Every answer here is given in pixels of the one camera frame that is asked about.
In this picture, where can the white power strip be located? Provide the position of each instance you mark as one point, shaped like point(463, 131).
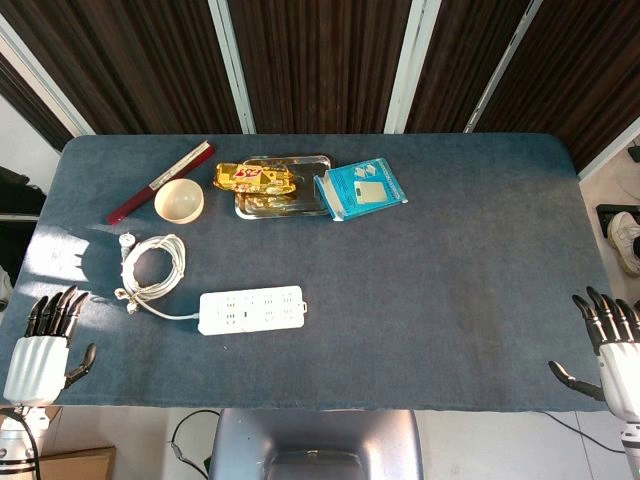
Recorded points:
point(280, 310)

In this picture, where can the gold snack packet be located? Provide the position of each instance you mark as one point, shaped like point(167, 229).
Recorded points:
point(250, 176)

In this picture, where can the grey robot torso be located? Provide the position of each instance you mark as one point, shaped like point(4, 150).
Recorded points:
point(315, 440)

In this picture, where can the white metal partition post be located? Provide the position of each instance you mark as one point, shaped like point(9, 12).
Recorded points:
point(410, 65)
point(232, 65)
point(500, 70)
point(45, 80)

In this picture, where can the steel tray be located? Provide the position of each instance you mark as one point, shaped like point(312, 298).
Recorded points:
point(305, 201)

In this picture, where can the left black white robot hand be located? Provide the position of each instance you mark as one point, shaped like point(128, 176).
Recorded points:
point(35, 367)

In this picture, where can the cardboard box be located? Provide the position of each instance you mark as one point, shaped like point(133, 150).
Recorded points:
point(75, 464)

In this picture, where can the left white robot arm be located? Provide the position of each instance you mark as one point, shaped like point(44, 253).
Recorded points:
point(12, 440)

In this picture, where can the cream bowl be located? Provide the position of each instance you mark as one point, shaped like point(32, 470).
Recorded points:
point(179, 201)

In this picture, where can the blue table cloth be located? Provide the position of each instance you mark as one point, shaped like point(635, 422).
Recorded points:
point(400, 300)

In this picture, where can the white sneaker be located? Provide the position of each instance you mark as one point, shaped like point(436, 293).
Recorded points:
point(625, 240)

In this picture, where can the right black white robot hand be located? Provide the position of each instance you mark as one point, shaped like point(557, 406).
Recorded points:
point(622, 375)

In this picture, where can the blue product box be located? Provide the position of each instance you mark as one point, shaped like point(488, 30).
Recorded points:
point(365, 190)

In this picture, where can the long dark red box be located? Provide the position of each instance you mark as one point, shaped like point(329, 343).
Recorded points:
point(135, 202)

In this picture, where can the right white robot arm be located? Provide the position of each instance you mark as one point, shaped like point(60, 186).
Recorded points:
point(632, 445)

